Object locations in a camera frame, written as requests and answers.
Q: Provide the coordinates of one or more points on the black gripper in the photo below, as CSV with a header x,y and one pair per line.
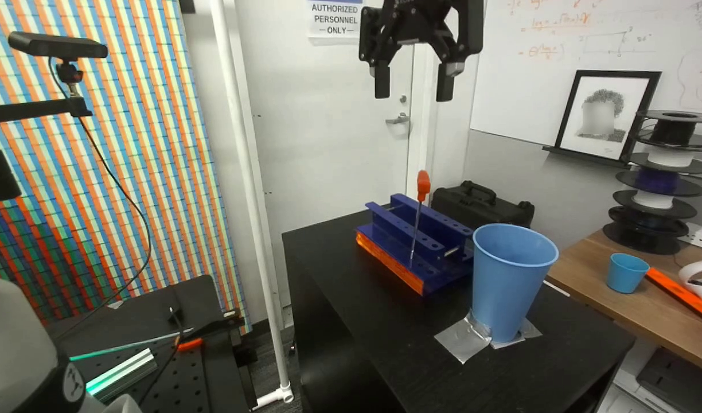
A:
x,y
419,19

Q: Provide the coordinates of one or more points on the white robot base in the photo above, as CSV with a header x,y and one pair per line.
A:
x,y
13,353

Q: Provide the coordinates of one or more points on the large blue plastic cup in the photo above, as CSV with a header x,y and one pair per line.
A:
x,y
509,283

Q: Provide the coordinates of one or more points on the small blue cup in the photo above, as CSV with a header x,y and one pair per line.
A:
x,y
624,275

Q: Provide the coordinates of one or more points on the white round object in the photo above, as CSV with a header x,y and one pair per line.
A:
x,y
697,281

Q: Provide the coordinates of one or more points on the white paper door sign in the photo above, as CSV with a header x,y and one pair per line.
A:
x,y
332,18

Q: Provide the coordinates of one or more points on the black carrying case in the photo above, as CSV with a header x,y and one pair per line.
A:
x,y
480,206

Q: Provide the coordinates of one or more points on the blue and orange tool rack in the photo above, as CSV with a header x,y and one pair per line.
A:
x,y
410,243

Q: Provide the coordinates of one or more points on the white whiteboard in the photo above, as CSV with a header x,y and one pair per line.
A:
x,y
595,48

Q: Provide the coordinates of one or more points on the black framed portrait picture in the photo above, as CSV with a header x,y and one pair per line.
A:
x,y
606,116

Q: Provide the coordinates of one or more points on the white vertical pole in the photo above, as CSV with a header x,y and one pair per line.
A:
x,y
251,198

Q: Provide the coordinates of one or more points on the grey tape patch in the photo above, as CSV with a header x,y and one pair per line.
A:
x,y
462,341

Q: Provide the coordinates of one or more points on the blue filament spool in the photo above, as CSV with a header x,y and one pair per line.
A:
x,y
658,182

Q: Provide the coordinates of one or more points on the black cabinet table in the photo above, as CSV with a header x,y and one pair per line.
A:
x,y
382,345

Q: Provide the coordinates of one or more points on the black filament spool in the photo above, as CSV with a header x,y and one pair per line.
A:
x,y
645,230
674,130

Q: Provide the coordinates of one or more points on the white filament spool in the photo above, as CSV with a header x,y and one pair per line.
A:
x,y
671,160
653,201

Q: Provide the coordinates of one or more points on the wooden side table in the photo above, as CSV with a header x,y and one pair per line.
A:
x,y
633,310

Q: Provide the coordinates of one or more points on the striped colourful backdrop panel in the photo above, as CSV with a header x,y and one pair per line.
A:
x,y
99,161

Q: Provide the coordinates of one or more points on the orange flat tool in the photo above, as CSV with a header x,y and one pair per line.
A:
x,y
682,293

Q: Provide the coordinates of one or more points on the black perforated breadboard table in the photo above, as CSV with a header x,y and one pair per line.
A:
x,y
181,375

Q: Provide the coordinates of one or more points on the black flat box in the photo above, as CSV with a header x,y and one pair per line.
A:
x,y
674,379

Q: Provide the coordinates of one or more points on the aluminium extrusion bar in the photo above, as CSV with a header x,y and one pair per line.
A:
x,y
120,373

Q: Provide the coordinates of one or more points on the black bar camera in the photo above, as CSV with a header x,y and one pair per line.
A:
x,y
55,44

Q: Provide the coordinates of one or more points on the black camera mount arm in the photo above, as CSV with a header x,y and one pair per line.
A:
x,y
36,111

